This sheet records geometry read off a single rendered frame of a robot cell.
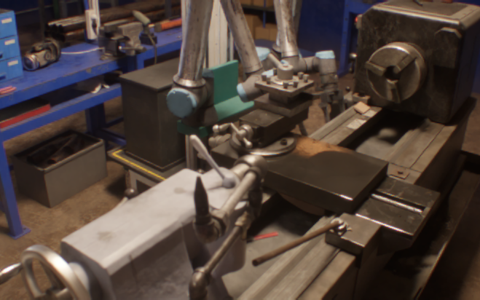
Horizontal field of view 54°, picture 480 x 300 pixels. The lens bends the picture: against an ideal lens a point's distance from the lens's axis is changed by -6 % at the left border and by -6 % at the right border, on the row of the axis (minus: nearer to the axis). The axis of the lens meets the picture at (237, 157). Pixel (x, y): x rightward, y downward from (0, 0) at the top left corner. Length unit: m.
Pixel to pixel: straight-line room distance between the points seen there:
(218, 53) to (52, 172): 1.28
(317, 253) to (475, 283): 1.54
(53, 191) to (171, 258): 2.32
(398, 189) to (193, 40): 1.08
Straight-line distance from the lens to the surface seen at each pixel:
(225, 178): 1.12
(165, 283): 1.04
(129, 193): 1.19
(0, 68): 2.98
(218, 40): 2.81
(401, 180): 1.82
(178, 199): 1.08
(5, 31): 2.96
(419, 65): 2.23
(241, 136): 1.72
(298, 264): 1.43
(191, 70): 2.26
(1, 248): 3.08
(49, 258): 0.91
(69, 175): 3.35
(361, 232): 1.51
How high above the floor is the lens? 1.74
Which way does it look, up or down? 28 degrees down
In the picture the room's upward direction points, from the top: 1 degrees clockwise
